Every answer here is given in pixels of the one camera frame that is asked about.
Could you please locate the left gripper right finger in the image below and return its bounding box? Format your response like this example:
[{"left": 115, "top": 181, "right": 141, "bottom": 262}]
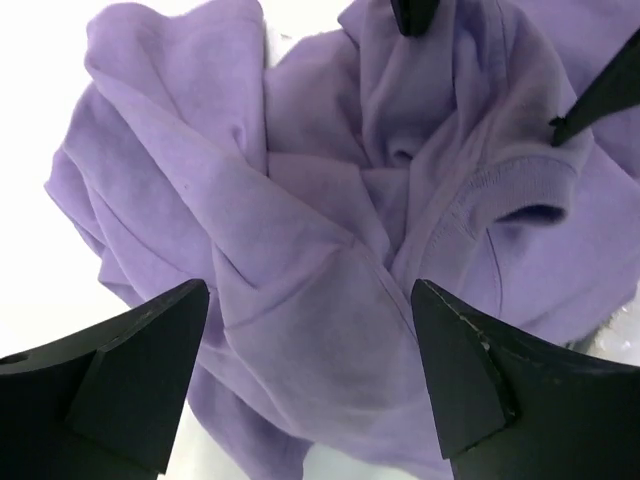
[{"left": 411, "top": 280, "right": 639, "bottom": 480}]

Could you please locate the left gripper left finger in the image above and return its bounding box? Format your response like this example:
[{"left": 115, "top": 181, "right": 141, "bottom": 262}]
[{"left": 1, "top": 279, "right": 209, "bottom": 480}]

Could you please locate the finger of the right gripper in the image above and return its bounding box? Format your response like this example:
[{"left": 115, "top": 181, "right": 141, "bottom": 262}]
[
  {"left": 390, "top": 0, "right": 440, "bottom": 37},
  {"left": 549, "top": 37, "right": 639, "bottom": 146}
]

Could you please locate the purple t shirt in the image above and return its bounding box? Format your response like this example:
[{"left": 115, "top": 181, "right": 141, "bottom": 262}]
[{"left": 46, "top": 1, "right": 639, "bottom": 479}]

